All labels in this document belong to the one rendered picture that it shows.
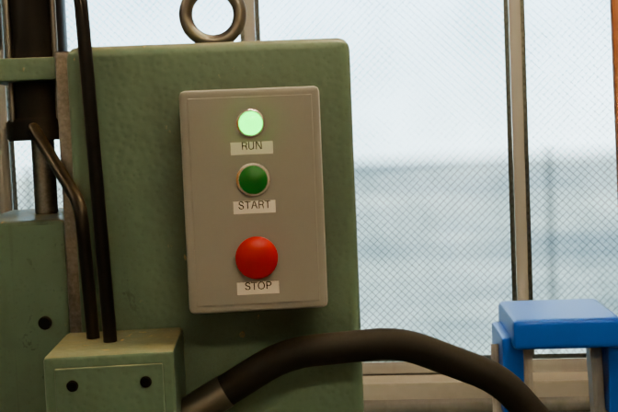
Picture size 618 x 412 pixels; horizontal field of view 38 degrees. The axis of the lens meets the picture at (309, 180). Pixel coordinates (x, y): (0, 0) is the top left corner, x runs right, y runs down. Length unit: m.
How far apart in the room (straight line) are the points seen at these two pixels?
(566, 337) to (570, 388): 0.81
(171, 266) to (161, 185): 0.06
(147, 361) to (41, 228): 0.18
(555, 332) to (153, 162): 0.82
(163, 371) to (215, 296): 0.06
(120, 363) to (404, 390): 1.55
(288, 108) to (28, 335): 0.29
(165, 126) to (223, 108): 0.08
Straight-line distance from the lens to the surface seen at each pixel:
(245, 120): 0.64
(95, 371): 0.66
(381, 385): 2.16
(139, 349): 0.66
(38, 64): 0.80
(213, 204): 0.65
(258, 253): 0.64
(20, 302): 0.78
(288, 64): 0.71
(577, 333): 1.40
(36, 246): 0.77
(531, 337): 1.39
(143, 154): 0.71
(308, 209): 0.65
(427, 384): 2.17
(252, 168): 0.64
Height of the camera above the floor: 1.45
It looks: 3 degrees down
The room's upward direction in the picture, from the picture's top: 2 degrees counter-clockwise
